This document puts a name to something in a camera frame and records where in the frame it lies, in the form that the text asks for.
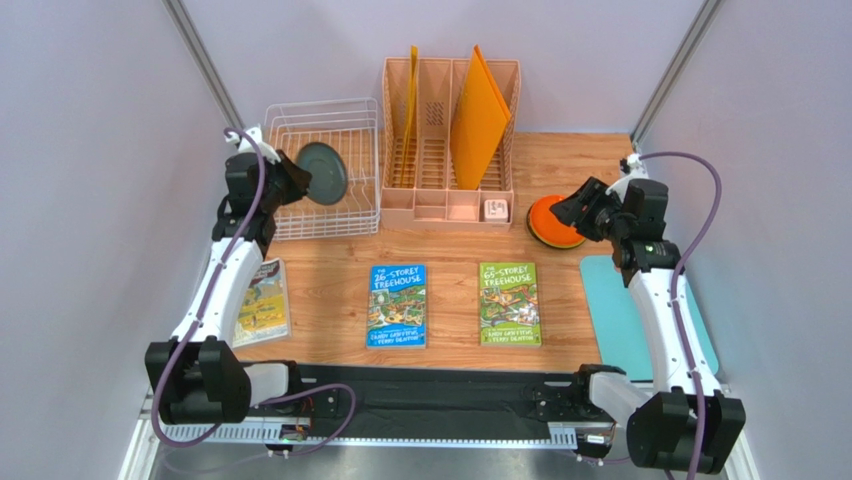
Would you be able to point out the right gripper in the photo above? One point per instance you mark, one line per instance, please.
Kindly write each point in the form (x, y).
(587, 209)

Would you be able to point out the black plate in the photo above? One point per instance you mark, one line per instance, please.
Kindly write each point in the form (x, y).
(329, 178)

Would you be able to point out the teal cutting board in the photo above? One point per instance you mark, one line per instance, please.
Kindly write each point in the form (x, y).
(615, 318)

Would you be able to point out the yellow book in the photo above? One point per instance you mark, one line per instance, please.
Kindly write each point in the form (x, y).
(265, 313)

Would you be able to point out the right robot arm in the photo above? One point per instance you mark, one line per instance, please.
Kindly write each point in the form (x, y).
(666, 333)

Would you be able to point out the thin orange folder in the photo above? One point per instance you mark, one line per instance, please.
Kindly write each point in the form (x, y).
(411, 100)

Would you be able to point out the aluminium frame rail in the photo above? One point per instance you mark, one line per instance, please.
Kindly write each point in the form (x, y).
(287, 433)

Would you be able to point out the white power adapter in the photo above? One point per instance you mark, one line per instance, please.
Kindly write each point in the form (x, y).
(496, 211)

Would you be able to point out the black base mat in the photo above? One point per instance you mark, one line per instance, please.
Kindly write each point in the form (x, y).
(436, 404)

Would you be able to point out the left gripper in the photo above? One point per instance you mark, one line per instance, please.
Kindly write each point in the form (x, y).
(298, 178)

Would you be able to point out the lime green plate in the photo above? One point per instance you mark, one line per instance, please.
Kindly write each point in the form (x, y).
(562, 241)

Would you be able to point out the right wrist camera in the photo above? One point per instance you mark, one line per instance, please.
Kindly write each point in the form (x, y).
(631, 168)

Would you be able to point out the pink plastic file organizer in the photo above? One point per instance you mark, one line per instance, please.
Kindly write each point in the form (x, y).
(431, 199)

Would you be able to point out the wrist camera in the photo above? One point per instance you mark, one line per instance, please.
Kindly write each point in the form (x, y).
(252, 141)
(631, 168)

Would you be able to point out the orange plate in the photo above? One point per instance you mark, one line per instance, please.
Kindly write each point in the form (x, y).
(542, 219)

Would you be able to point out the large orange folder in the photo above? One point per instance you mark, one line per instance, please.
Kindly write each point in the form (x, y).
(481, 118)

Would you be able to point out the blue treehouse book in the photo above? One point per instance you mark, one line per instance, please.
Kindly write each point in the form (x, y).
(397, 307)

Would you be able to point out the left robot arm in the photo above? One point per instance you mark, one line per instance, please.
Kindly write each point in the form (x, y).
(201, 379)

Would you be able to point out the green treehouse book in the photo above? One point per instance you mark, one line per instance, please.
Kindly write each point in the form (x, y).
(509, 313)

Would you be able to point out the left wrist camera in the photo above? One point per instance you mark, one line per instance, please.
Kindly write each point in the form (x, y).
(252, 141)

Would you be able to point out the white wire dish rack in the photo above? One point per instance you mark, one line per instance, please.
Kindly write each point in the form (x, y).
(350, 126)

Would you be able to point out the red floral plate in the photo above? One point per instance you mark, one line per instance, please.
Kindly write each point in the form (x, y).
(530, 229)

